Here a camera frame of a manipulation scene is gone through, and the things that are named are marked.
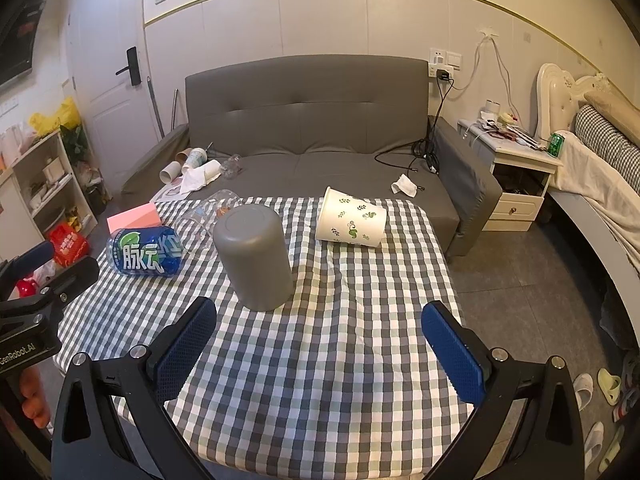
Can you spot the checked tablecloth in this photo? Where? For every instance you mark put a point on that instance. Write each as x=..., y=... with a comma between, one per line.
x=310, y=360

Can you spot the clear plastic cup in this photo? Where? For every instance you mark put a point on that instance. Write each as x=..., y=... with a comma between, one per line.
x=200, y=220

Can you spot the printed paper sheet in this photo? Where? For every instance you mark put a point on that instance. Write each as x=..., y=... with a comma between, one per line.
x=169, y=194

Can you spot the yellow-green slipper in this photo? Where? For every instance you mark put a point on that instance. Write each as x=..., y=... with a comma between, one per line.
x=609, y=386

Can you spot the clear plastic bottle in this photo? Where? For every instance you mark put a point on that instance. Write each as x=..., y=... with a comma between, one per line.
x=231, y=167

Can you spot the beige pillow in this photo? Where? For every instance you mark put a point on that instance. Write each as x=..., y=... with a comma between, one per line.
x=612, y=107

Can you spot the red plastic bag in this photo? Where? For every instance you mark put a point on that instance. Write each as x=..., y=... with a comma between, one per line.
x=69, y=246

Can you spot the blue label drink bottle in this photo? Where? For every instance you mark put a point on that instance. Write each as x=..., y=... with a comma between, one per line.
x=145, y=255

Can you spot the crumpled white tissue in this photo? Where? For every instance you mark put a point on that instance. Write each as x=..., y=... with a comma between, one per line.
x=404, y=186

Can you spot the lidded white drink cup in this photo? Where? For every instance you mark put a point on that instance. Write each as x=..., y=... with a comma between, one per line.
x=194, y=160

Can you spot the checked quilt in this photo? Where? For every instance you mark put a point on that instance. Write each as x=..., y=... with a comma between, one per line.
x=602, y=140

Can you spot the leaf print paper cup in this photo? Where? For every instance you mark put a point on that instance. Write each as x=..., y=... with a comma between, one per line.
x=350, y=220

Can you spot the green drink can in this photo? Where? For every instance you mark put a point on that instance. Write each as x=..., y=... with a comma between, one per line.
x=555, y=145

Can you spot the person's left hand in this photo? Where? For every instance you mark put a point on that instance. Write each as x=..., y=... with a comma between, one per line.
x=36, y=405

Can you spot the black charger plug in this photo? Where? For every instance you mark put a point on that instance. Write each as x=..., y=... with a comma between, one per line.
x=443, y=75

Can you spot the white nightstand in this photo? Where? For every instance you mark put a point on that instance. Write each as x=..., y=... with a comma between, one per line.
x=520, y=205

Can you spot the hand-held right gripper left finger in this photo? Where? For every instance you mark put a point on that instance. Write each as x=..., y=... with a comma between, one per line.
x=182, y=350

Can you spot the grey plastic cup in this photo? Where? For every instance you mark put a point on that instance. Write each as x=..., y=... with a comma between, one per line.
x=252, y=260

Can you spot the white wall socket panel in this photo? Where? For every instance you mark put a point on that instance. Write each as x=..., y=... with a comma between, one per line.
x=445, y=58

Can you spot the white slipper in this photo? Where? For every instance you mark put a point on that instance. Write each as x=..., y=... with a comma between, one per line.
x=593, y=446
x=583, y=391

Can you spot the yellow plastic bag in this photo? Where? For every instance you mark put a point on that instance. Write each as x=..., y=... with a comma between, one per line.
x=50, y=119

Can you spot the black television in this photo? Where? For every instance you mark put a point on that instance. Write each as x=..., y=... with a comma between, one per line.
x=17, y=35

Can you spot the cream bed headboard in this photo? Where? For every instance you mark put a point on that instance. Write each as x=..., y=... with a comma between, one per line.
x=555, y=95

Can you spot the white paper cup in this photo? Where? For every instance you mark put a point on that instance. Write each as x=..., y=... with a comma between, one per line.
x=170, y=172
x=212, y=167

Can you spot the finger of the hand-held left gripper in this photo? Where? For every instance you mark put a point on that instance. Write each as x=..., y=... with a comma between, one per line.
x=75, y=277
x=35, y=254

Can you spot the white blanket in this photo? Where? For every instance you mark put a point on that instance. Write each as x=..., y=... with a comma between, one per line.
x=590, y=180

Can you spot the white shelf unit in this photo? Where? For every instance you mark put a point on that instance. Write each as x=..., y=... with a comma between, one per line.
x=50, y=195

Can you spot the white cloth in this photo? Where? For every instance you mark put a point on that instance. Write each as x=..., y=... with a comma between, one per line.
x=192, y=182

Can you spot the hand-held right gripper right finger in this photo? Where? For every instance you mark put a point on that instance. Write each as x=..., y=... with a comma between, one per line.
x=452, y=355

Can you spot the pink box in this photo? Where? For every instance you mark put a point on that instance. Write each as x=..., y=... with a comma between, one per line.
x=134, y=217

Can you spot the white door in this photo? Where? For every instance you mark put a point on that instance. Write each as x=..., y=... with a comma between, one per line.
x=105, y=125

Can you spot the grey sofa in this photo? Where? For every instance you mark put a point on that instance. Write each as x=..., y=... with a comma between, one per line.
x=310, y=110

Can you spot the grey bed frame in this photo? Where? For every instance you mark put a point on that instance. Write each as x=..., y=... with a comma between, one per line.
x=585, y=225

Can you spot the black door lock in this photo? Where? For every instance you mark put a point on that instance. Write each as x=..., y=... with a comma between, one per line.
x=131, y=66

